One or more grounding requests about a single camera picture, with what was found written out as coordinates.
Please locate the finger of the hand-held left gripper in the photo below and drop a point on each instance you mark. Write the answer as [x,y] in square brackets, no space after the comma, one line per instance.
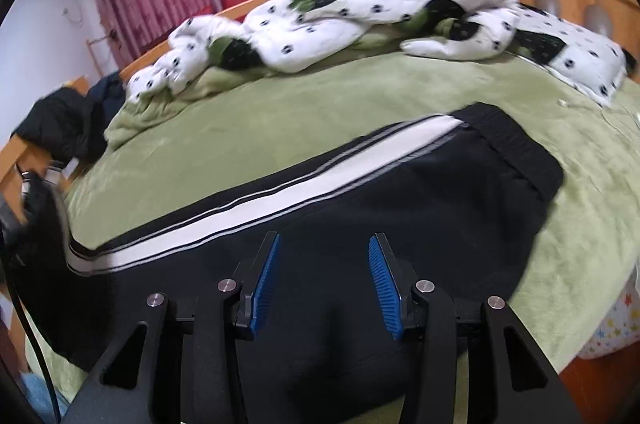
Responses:
[27,184]
[52,175]

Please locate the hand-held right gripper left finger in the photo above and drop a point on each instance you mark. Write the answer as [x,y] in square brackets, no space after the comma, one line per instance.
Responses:
[265,284]

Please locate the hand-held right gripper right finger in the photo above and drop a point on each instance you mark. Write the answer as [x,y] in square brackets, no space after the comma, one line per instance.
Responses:
[384,289]

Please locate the black pants with white stripes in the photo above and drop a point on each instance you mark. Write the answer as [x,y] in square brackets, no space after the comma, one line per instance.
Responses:
[350,204]

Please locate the black puffer jacket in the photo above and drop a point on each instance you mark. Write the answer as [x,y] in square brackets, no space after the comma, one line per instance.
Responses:
[55,119]

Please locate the navy blue garment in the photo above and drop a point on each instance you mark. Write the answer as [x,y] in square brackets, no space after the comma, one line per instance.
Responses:
[107,94]

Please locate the wooden clothes rack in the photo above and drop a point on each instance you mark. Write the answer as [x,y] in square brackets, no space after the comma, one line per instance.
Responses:
[97,54]

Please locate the green fleece blanket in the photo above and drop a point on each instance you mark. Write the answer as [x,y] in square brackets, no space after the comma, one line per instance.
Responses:
[300,114]

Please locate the star-printed bed sheet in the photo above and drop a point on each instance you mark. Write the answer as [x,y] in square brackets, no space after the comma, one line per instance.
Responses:
[615,329]

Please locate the white flower-print quilt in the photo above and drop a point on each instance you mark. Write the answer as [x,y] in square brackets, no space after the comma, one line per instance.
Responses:
[350,4]

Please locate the white flower-print pillow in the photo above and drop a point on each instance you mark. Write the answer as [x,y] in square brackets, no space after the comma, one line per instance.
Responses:
[575,49]

